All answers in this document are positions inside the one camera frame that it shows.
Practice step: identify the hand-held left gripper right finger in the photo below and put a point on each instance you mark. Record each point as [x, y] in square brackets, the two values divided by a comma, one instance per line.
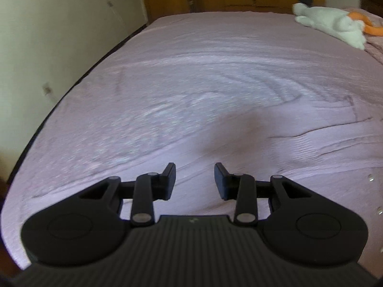
[220, 182]

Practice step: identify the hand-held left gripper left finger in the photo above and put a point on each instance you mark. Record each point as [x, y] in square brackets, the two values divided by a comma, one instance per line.
[170, 181]

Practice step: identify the pink bed sheet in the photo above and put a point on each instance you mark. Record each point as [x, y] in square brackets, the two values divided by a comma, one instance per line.
[179, 80]

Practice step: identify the white and orange plush toy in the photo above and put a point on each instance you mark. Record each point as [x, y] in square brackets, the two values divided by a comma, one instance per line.
[329, 21]

